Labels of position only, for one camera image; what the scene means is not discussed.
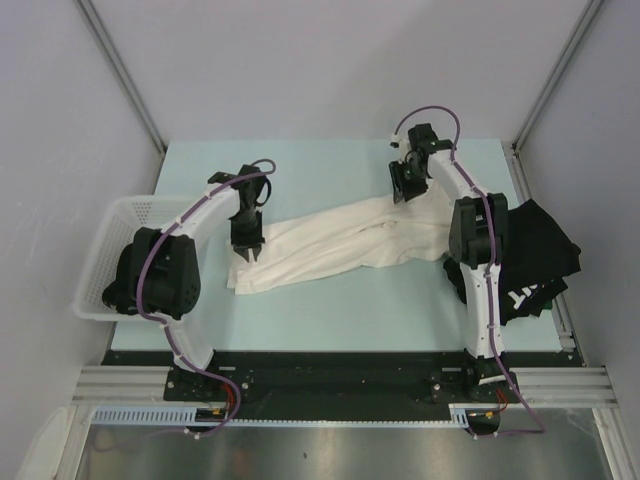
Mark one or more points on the right aluminium corner post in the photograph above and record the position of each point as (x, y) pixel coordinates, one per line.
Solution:
(576, 38)

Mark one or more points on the white t shirt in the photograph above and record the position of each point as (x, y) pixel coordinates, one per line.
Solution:
(374, 233)

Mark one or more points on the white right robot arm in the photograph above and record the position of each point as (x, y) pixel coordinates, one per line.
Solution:
(483, 337)

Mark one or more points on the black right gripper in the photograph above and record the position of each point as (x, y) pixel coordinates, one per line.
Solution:
(402, 189)

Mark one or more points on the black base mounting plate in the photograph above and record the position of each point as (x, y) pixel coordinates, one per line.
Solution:
(343, 386)

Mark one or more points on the left aluminium corner post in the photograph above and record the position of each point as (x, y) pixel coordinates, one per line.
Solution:
(114, 61)

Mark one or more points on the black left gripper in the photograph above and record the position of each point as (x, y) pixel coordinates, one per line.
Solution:
(241, 244)

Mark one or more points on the black t shirt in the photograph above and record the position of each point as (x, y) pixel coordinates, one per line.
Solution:
(121, 294)

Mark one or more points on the white plastic laundry basket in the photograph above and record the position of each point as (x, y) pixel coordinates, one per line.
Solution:
(116, 230)

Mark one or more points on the aluminium corner post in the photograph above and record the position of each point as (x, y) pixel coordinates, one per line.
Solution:
(114, 61)
(576, 38)

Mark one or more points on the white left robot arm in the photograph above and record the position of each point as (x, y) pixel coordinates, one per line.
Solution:
(158, 274)

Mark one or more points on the white slotted cable duct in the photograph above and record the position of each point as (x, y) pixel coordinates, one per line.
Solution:
(201, 418)

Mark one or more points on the stack of black t shirts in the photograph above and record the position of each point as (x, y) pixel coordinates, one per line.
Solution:
(534, 253)

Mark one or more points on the aluminium frame rail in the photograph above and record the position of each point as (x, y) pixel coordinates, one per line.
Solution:
(559, 387)

